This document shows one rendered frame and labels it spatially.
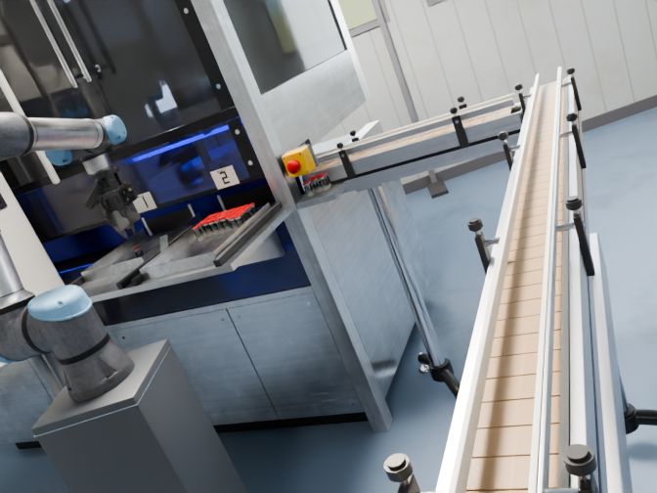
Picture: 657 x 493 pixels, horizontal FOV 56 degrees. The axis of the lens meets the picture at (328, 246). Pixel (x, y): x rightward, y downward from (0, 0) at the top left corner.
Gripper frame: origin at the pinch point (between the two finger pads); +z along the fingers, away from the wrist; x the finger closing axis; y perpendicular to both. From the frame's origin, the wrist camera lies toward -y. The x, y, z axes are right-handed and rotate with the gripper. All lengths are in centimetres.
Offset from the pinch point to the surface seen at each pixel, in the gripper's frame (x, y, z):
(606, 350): -28, 127, 44
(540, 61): 326, 102, 36
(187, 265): -17.8, 31.1, 9.0
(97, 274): -6.4, -12.6, 8.6
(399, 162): 30, 80, 9
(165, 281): -20.4, 24.3, 11.0
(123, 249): 14.1, -18.5, 8.5
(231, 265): -20, 46, 11
